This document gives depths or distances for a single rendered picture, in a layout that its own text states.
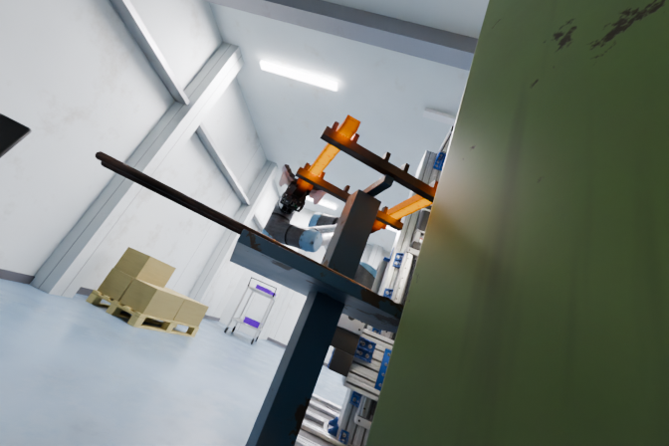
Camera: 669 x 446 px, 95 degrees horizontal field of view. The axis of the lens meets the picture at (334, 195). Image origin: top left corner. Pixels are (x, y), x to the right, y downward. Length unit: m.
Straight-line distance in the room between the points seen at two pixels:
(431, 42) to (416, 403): 3.45
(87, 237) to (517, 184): 4.06
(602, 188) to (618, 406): 0.13
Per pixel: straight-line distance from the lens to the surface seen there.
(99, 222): 4.16
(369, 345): 1.65
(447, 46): 3.60
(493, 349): 0.28
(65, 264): 4.18
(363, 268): 1.72
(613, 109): 0.33
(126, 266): 4.36
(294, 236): 1.04
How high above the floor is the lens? 0.61
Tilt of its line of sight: 24 degrees up
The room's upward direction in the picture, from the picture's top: 24 degrees clockwise
